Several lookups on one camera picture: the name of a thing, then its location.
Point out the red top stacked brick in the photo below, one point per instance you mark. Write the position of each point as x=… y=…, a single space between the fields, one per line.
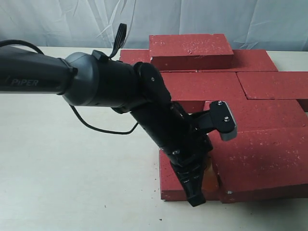
x=190 y=52

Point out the red front left brick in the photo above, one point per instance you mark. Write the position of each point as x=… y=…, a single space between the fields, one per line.
x=170 y=187

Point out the grey fabric backdrop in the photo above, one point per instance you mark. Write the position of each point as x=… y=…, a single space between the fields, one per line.
x=274 y=25

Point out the red back right brick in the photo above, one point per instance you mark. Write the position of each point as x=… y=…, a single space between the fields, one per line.
x=248 y=61

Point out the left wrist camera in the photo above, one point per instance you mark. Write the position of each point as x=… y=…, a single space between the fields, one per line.
x=218 y=117

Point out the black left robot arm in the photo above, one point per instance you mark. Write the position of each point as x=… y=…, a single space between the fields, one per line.
x=97 y=80

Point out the red moved brick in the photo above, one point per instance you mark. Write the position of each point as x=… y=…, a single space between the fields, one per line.
x=193 y=89
x=262 y=164

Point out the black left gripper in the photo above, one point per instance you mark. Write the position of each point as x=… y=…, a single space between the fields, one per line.
x=176 y=133

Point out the red lower middle right brick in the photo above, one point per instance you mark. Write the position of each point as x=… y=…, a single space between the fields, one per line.
x=251 y=115

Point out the red back left brick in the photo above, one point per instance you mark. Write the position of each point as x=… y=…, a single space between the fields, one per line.
x=132 y=56

